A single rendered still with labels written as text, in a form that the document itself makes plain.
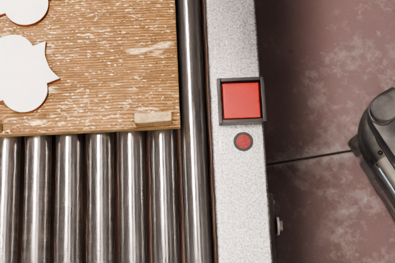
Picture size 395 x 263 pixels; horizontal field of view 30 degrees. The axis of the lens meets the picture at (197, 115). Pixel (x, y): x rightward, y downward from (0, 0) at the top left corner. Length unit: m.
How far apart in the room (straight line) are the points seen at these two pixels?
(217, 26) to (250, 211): 0.32
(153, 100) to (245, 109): 0.15
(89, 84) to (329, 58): 1.17
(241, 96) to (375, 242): 1.03
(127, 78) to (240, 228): 0.30
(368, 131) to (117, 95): 0.90
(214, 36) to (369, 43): 1.10
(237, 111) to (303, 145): 0.98
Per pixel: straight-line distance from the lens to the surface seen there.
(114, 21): 1.23
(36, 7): 1.25
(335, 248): 2.10
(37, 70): 1.20
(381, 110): 1.86
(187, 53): 1.22
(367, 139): 1.92
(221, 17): 1.25
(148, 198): 1.20
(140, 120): 1.14
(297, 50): 2.23
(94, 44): 1.22
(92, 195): 1.16
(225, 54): 1.22
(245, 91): 1.18
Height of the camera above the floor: 2.05
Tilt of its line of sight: 73 degrees down
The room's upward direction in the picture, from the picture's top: straight up
